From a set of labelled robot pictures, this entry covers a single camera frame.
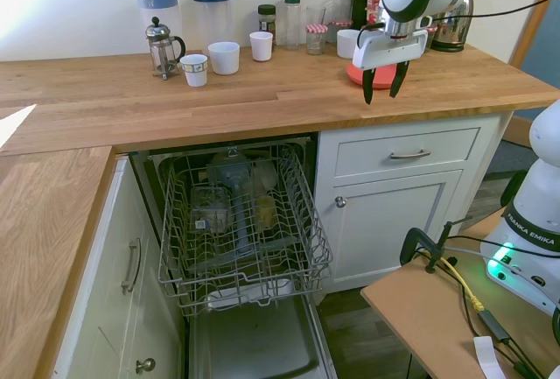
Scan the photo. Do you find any coffee jar black lid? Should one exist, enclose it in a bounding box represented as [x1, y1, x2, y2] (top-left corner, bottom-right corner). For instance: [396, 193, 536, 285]
[256, 4, 277, 47]

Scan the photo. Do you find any cream cabinet front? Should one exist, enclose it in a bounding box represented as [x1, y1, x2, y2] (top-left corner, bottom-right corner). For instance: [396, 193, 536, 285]
[52, 158, 187, 379]

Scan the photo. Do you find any glass steel french press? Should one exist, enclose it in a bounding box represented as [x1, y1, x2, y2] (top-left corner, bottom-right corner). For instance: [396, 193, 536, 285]
[144, 16, 187, 82]

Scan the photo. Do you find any clear glass in rack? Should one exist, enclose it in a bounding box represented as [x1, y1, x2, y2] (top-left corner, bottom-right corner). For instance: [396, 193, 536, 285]
[250, 161, 279, 191]

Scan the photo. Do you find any white paper strip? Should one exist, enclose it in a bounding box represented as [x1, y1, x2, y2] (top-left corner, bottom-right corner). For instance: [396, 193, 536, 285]
[472, 335, 505, 379]

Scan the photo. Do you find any tall clear drinking glass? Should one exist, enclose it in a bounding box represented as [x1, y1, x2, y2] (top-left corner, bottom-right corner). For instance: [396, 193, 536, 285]
[304, 4, 327, 28]

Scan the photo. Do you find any large clear glass jar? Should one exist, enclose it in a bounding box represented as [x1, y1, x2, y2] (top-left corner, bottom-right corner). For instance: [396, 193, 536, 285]
[330, 0, 354, 25]

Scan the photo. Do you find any printed white paper cup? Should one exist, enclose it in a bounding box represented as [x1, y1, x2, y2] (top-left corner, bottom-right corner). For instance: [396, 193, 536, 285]
[178, 53, 208, 88]

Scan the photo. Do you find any brown fibreboard base board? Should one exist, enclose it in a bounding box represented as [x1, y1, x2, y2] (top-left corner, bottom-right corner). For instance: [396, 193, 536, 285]
[360, 210, 560, 379]

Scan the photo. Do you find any steel drawer bar handle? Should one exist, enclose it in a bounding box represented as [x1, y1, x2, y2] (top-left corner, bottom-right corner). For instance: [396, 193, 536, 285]
[388, 148, 432, 161]

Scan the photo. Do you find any clear pitcher light blue lid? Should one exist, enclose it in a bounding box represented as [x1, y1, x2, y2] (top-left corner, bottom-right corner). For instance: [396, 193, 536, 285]
[134, 0, 182, 53]

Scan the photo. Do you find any yellow translucent container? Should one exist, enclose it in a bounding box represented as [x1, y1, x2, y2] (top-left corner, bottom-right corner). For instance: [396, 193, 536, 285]
[255, 193, 277, 228]

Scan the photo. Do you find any white cabinet drawer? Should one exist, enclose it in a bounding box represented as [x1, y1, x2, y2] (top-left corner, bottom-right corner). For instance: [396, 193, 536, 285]
[333, 126, 483, 179]

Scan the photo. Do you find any grey wire dishwasher rack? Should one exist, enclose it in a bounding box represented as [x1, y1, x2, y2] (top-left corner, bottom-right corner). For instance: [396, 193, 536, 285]
[157, 142, 335, 318]

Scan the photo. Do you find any tall white ceramic cup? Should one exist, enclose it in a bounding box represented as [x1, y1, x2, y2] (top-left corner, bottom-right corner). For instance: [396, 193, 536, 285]
[248, 31, 275, 63]

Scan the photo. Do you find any steel cabinet bar handle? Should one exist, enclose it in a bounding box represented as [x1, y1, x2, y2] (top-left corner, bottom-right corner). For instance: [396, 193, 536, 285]
[120, 237, 143, 297]

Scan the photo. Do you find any yellow network cable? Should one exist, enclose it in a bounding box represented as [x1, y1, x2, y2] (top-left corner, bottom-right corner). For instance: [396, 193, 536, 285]
[439, 256, 486, 312]

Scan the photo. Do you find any red plastic plate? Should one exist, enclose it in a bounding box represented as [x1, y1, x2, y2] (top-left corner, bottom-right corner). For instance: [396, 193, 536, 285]
[346, 62, 396, 91]

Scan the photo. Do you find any black inline cable adapter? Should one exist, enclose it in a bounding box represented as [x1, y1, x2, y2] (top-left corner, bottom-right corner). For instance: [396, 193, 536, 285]
[478, 308, 512, 344]

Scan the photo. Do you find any wide white ceramic cup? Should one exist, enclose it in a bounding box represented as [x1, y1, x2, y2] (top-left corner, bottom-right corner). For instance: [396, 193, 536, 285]
[207, 40, 242, 76]

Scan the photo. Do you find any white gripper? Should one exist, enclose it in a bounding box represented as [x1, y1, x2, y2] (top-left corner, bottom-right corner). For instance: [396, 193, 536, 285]
[352, 27, 430, 106]

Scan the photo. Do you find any red printed carton box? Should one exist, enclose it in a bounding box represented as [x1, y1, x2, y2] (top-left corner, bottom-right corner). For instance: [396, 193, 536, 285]
[366, 0, 387, 26]

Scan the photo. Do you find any steel dishwasher door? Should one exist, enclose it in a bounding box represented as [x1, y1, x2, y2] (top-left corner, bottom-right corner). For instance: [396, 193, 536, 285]
[186, 294, 339, 379]

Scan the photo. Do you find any dark grey floor mat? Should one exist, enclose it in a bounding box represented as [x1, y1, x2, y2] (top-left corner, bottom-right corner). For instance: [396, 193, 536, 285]
[484, 137, 545, 179]

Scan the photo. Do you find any stainless steel kettle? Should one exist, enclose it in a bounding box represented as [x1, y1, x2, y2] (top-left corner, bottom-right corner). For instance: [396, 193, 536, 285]
[430, 0, 475, 53]

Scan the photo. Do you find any clear plastic food container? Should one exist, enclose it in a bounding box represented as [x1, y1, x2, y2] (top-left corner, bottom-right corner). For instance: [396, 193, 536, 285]
[189, 185, 234, 235]

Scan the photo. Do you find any white mug near jars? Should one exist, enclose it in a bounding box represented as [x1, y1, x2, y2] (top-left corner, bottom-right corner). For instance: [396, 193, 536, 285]
[336, 28, 362, 60]

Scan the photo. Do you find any black metal clamp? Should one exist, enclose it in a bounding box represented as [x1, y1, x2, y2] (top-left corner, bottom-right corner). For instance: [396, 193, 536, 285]
[399, 215, 474, 275]

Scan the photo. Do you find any white cabinet door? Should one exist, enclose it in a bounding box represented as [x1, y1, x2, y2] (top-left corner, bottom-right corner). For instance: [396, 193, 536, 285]
[331, 169, 466, 286]

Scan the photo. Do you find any wooden door frame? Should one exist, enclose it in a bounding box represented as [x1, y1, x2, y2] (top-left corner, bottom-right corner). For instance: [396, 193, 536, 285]
[508, 0, 560, 70]

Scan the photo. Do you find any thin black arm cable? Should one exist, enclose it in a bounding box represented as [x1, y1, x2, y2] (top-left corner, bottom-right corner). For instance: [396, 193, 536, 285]
[430, 0, 560, 20]

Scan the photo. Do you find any clear pitcher dark blue lid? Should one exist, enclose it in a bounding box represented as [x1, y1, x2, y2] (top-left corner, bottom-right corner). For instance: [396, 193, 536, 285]
[189, 0, 234, 54]

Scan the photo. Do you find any clear bottle green lid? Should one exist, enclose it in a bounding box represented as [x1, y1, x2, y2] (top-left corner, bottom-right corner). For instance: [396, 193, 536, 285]
[283, 0, 304, 51]

